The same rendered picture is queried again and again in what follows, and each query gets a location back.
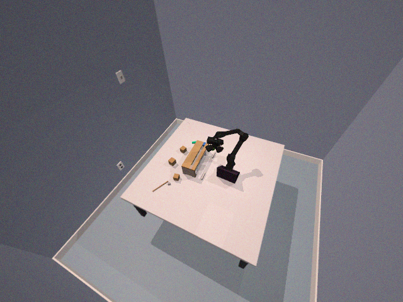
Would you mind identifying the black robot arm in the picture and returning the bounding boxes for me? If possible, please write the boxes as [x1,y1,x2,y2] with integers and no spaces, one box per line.
[207,129,249,171]

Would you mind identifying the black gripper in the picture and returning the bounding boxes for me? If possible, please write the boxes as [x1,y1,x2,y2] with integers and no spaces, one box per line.
[205,144,218,152]

